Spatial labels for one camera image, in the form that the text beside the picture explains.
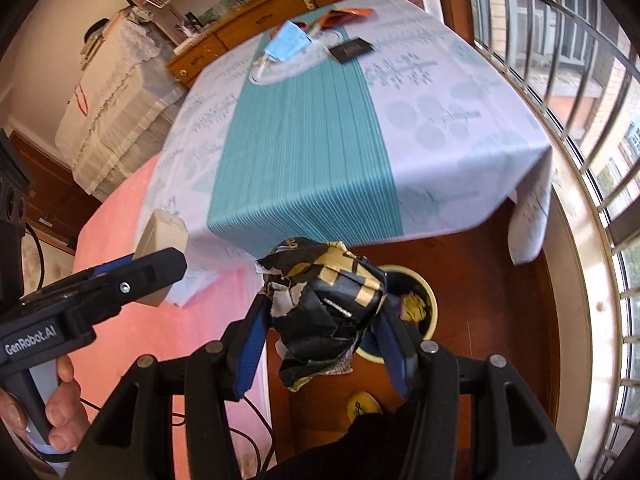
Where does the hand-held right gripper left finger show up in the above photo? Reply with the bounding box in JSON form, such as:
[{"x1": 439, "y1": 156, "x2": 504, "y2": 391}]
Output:
[{"x1": 65, "y1": 292, "x2": 273, "y2": 480}]

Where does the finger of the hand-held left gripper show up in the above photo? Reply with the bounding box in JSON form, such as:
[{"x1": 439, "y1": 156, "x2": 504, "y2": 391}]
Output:
[
  {"x1": 75, "y1": 254, "x2": 136, "y2": 283},
  {"x1": 65, "y1": 248, "x2": 188, "y2": 318}
]

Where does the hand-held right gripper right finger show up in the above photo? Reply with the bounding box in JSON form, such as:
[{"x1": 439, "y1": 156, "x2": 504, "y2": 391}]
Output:
[{"x1": 372, "y1": 305, "x2": 581, "y2": 480}]

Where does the small drink carton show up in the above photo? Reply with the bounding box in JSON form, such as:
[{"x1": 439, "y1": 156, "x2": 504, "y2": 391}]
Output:
[{"x1": 137, "y1": 209, "x2": 190, "y2": 307}]

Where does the yellow rimmed bin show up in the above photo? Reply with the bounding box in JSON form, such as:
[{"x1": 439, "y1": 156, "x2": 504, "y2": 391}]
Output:
[{"x1": 357, "y1": 264, "x2": 438, "y2": 363}]

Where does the black and gold wrapper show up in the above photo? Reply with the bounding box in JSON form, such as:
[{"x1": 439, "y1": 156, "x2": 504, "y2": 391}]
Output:
[{"x1": 256, "y1": 237, "x2": 388, "y2": 392}]

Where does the person's left hand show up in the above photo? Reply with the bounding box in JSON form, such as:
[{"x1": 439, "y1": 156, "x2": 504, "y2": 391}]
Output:
[{"x1": 0, "y1": 354, "x2": 92, "y2": 456}]

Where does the yellow shoe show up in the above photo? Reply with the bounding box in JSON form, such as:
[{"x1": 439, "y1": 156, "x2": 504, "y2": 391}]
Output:
[{"x1": 346, "y1": 391, "x2": 383, "y2": 423}]

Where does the pink bed sheet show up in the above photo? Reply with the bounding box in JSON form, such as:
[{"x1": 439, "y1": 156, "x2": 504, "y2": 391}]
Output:
[{"x1": 72, "y1": 152, "x2": 276, "y2": 468}]

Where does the dark wooden cabinet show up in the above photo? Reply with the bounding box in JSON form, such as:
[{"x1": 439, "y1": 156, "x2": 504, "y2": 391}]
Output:
[{"x1": 10, "y1": 130, "x2": 103, "y2": 256}]

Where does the person's black trouser leg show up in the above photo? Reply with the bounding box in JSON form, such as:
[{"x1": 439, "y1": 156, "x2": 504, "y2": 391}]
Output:
[{"x1": 265, "y1": 400, "x2": 416, "y2": 480}]

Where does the white lace cover cloth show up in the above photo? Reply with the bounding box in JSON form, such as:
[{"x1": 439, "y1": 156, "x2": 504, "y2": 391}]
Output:
[{"x1": 54, "y1": 7, "x2": 188, "y2": 201}]

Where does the white and teal tablecloth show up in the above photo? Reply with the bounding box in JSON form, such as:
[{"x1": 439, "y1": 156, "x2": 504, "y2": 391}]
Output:
[{"x1": 132, "y1": 0, "x2": 553, "y2": 308}]

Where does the stone window sill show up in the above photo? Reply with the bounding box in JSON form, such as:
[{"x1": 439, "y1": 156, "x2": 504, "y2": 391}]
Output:
[{"x1": 550, "y1": 175, "x2": 616, "y2": 461}]

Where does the dark round object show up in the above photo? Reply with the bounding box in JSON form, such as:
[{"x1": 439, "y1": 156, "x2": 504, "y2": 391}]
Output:
[{"x1": 85, "y1": 19, "x2": 111, "y2": 43}]

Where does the metal window grille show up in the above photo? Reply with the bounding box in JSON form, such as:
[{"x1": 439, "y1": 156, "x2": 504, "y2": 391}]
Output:
[{"x1": 460, "y1": 0, "x2": 640, "y2": 480}]

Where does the blue face mask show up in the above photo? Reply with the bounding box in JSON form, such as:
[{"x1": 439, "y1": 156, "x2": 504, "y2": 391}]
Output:
[{"x1": 250, "y1": 20, "x2": 313, "y2": 81}]

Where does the wooden sideboard with drawers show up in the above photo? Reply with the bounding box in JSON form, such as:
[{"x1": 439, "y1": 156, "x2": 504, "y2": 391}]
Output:
[{"x1": 165, "y1": 0, "x2": 386, "y2": 88}]

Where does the flat black box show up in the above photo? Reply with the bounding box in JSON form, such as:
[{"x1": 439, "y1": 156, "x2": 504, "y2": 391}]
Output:
[{"x1": 327, "y1": 37, "x2": 376, "y2": 65}]

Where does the orange foil packet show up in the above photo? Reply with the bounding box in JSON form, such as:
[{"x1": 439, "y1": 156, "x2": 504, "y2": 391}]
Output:
[{"x1": 320, "y1": 6, "x2": 376, "y2": 28}]

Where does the black cable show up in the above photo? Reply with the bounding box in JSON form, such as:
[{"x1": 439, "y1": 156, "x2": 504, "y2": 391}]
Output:
[
  {"x1": 25, "y1": 222, "x2": 47, "y2": 293},
  {"x1": 82, "y1": 397, "x2": 276, "y2": 471}
]

